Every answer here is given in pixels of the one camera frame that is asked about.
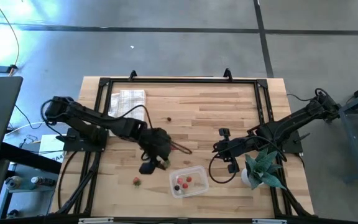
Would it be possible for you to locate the brown bottle white cap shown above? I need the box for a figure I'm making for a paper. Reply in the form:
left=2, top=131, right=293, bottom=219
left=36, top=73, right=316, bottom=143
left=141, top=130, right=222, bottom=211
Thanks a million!
left=30, top=175, right=57, bottom=187

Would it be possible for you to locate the yellow cable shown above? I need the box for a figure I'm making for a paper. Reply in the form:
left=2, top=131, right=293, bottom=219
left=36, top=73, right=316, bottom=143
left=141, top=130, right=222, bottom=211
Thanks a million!
left=0, top=0, right=21, bottom=77

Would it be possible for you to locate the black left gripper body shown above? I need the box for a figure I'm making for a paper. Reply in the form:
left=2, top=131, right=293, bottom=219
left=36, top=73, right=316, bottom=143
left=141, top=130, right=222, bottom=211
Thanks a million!
left=140, top=126, right=173, bottom=162

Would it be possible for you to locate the white plant pot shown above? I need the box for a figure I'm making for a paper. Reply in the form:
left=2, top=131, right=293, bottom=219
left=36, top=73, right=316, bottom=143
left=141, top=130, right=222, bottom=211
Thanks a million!
left=240, top=167, right=264, bottom=188

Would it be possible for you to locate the black metal beam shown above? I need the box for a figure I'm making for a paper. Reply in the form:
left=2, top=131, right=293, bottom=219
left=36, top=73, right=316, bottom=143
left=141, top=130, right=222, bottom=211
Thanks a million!
left=0, top=141, right=62, bottom=175

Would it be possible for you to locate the black cable loop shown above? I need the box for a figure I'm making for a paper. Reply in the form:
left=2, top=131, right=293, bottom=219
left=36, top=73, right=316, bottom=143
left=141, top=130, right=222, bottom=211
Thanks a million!
left=57, top=151, right=79, bottom=210

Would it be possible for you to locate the small dark bottle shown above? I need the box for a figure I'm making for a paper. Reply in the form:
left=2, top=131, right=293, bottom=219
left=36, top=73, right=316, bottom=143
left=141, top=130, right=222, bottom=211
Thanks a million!
left=6, top=208, right=21, bottom=219

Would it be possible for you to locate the white checked folded cloth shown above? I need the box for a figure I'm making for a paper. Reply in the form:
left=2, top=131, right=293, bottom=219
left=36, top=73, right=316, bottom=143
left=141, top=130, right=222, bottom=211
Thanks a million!
left=108, top=89, right=147, bottom=124

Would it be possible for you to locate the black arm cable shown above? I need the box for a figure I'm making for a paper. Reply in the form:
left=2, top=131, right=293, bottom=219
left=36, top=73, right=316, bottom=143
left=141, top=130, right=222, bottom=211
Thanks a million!
left=40, top=98, right=193, bottom=156
left=208, top=136, right=288, bottom=185

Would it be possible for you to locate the black aluminium table frame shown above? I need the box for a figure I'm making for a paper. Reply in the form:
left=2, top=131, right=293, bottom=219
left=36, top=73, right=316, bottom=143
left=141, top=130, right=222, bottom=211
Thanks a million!
left=50, top=76, right=315, bottom=224

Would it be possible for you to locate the white table edge bracket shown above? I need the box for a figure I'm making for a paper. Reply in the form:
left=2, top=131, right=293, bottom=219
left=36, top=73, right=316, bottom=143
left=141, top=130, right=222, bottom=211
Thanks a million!
left=78, top=217, right=114, bottom=224
left=252, top=218, right=288, bottom=224

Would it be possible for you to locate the grey-blue storage shelf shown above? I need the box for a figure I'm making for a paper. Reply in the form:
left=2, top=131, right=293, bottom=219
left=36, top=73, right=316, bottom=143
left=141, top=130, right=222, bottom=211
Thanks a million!
left=0, top=161, right=57, bottom=220

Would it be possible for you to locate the clear plastic tupperware container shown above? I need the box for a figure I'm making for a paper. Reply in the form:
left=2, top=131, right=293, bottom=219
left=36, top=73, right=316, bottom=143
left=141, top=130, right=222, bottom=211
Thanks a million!
left=168, top=165, right=210, bottom=199

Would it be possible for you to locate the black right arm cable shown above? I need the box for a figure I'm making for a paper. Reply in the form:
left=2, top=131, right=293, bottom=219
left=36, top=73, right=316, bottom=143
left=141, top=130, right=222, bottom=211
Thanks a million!
left=208, top=136, right=288, bottom=185

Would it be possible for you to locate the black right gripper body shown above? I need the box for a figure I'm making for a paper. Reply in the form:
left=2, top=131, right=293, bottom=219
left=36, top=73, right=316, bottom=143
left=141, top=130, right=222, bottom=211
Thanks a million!
left=225, top=136, right=257, bottom=160

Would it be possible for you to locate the white cable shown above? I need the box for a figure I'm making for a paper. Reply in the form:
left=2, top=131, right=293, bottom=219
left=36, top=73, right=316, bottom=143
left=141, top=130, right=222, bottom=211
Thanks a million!
left=4, top=120, right=73, bottom=138

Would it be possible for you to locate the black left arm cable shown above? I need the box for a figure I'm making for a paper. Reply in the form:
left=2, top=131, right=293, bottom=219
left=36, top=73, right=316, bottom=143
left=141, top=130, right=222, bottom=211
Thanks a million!
left=40, top=98, right=193, bottom=156

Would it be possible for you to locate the yellow-capped bottle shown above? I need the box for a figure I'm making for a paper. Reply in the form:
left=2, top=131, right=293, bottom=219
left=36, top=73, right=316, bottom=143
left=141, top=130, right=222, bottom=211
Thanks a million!
left=4, top=175, right=24, bottom=190

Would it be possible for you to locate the green snake plant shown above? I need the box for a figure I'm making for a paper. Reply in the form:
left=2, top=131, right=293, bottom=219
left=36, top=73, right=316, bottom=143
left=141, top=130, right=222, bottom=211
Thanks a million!
left=244, top=146, right=288, bottom=191

